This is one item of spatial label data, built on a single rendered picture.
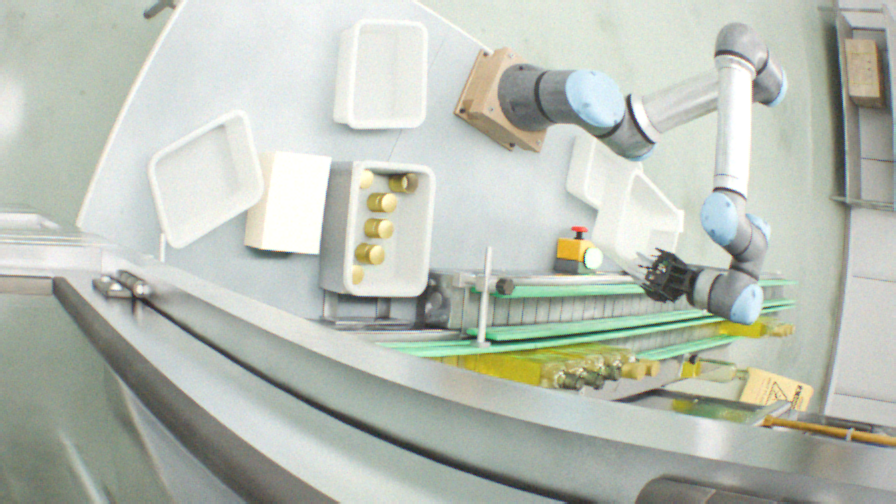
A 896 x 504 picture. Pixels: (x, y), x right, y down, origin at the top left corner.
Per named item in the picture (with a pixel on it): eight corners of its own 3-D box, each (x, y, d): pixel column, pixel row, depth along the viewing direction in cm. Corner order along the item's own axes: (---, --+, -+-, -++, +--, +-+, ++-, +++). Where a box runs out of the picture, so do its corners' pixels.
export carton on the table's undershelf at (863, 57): (843, 36, 543) (874, 38, 513) (853, 53, 572) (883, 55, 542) (847, 94, 543) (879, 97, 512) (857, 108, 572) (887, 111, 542)
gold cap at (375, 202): (367, 191, 153) (382, 192, 150) (383, 192, 156) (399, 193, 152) (365, 211, 153) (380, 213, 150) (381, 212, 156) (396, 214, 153)
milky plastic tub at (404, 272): (318, 288, 150) (345, 296, 144) (330, 160, 149) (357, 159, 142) (396, 290, 162) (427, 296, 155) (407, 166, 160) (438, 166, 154)
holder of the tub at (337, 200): (317, 317, 151) (340, 325, 145) (329, 161, 149) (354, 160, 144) (392, 318, 162) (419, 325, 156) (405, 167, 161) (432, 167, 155)
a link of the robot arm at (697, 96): (575, 96, 165) (757, 22, 129) (616, 127, 175) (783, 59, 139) (582, 143, 160) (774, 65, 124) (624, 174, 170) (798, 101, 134)
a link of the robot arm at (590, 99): (545, 59, 157) (594, 58, 146) (586, 88, 165) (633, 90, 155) (532, 108, 155) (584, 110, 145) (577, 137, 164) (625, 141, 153)
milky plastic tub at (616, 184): (600, 160, 154) (633, 163, 147) (654, 211, 168) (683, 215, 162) (576, 246, 151) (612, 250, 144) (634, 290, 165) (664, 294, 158)
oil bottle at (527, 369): (463, 376, 157) (547, 396, 141) (466, 347, 157) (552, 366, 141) (486, 374, 161) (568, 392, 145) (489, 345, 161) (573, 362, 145)
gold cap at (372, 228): (364, 217, 153) (378, 218, 150) (380, 217, 156) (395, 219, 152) (362, 237, 154) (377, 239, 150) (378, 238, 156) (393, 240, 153)
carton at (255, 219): (244, 244, 139) (261, 248, 133) (257, 152, 138) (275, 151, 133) (296, 249, 147) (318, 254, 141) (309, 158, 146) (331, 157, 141)
